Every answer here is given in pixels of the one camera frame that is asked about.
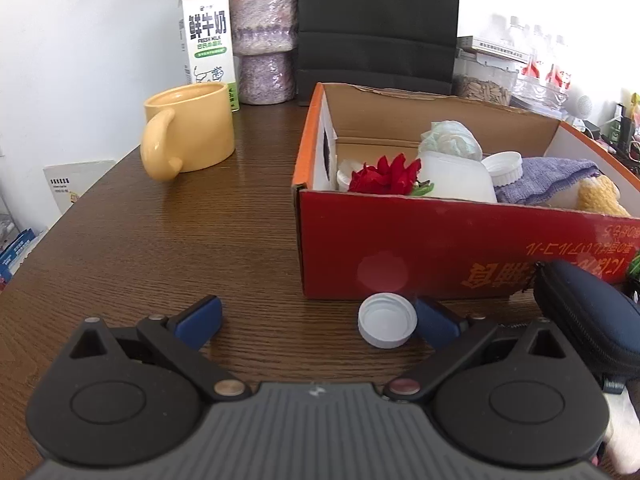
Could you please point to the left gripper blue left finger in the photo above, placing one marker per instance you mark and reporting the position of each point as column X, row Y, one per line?
column 176, row 343

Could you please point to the red fabric rose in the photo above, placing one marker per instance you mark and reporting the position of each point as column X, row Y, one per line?
column 397, row 177

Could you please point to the white robot figurine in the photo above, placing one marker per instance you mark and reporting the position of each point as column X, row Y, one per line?
column 577, row 108

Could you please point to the black paper bag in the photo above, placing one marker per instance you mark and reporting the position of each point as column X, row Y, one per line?
column 385, row 44

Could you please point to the navy blue zip case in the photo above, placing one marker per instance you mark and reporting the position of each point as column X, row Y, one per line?
column 599, row 321

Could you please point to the purple ceramic vase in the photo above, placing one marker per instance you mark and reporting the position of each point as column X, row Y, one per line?
column 264, row 35

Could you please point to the grey metal tin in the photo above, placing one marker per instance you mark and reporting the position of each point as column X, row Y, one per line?
column 529, row 94

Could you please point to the white booklet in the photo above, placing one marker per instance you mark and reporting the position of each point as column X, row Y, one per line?
column 68, row 182

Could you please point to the clear seed container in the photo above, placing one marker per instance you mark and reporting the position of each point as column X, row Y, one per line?
column 478, row 81

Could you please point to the white jar lid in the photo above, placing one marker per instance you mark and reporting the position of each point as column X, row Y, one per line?
column 504, row 168
column 386, row 320

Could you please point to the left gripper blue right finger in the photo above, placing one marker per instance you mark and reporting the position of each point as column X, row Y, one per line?
column 455, row 340

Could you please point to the white green milk carton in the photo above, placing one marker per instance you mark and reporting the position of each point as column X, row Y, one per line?
column 206, row 41

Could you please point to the yellow ceramic mug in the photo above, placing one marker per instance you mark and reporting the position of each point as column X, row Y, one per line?
column 188, row 128

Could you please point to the purple cloth pouch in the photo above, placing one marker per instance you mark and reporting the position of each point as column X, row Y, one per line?
column 543, row 177

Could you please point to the white flat box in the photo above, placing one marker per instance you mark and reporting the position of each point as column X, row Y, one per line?
column 498, row 51

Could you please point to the red cardboard box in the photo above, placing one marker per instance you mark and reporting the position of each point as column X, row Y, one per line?
column 353, row 245

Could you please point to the clear plastic bag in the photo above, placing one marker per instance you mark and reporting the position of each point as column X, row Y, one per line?
column 451, row 138

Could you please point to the yellow white plush toy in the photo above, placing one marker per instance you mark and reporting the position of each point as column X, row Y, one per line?
column 601, row 195

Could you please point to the white quilted pad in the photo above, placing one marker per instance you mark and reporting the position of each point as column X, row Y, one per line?
column 622, row 435

